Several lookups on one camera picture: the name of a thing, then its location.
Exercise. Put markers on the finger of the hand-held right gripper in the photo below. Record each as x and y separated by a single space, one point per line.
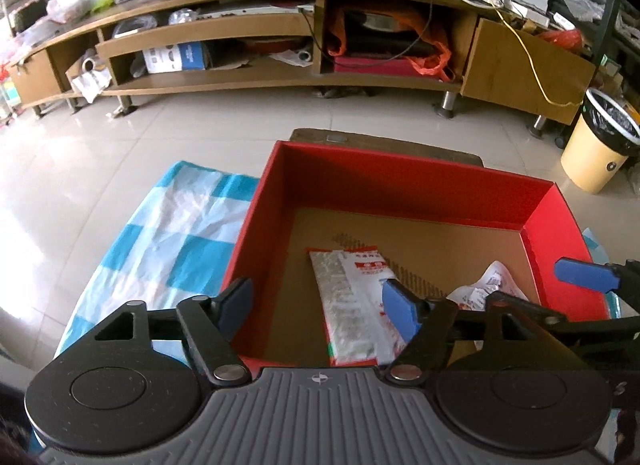
580 272
600 329

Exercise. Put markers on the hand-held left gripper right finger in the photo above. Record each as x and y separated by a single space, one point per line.
400 310

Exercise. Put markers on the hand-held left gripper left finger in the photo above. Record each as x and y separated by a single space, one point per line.
235 305

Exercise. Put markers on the white snack packet red label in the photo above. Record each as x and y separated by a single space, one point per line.
345 305

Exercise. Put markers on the red cardboard box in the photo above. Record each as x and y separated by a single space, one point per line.
375 180

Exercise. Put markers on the blue white checkered cloth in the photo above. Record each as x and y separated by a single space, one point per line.
165 245

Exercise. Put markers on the yellow trash bin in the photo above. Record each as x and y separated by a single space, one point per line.
590 155

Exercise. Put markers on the small wooden table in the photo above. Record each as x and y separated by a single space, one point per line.
400 145

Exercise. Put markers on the wooden cabinet door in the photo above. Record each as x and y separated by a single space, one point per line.
520 70

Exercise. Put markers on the red plastic bag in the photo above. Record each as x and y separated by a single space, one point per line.
562 39

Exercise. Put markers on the flat red box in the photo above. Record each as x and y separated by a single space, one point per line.
375 66

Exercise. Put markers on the white blue carton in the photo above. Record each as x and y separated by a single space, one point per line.
170 57

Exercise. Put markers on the white crumpled plastic bag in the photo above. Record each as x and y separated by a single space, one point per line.
90 82

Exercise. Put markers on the orange plastic bag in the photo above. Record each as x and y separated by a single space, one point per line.
435 35

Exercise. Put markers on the wooden TV stand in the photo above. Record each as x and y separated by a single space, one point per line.
225 25

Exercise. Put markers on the silver media player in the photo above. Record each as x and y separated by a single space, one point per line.
250 11

